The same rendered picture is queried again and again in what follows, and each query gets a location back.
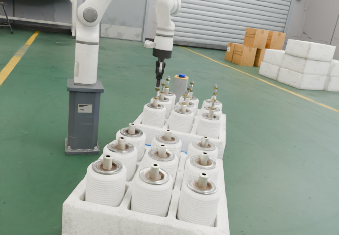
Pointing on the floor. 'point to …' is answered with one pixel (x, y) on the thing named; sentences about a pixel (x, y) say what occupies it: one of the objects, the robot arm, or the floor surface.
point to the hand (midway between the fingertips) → (158, 82)
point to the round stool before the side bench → (6, 17)
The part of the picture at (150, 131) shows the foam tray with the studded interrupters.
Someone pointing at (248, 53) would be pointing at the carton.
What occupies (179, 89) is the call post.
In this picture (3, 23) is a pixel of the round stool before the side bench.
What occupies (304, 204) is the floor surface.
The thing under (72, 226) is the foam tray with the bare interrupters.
